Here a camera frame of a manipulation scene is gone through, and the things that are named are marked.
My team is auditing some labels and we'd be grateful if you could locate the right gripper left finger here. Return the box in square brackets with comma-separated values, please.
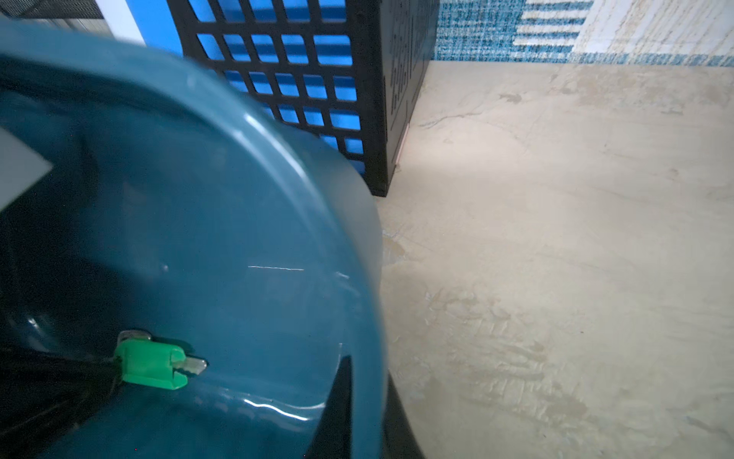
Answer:
[1, 347, 122, 458]

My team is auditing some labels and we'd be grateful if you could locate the blue folder front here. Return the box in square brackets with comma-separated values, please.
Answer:
[97, 1, 376, 176]

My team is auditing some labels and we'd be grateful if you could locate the black mesh file holder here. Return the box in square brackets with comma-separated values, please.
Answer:
[168, 1, 439, 197]

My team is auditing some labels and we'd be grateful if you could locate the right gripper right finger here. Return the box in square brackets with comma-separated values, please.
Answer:
[303, 355, 426, 459]

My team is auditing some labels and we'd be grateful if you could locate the teal plastic storage box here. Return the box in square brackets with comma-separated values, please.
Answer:
[1, 19, 388, 458]

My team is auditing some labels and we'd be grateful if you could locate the translucent green tag key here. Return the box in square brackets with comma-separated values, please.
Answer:
[114, 330, 208, 390]

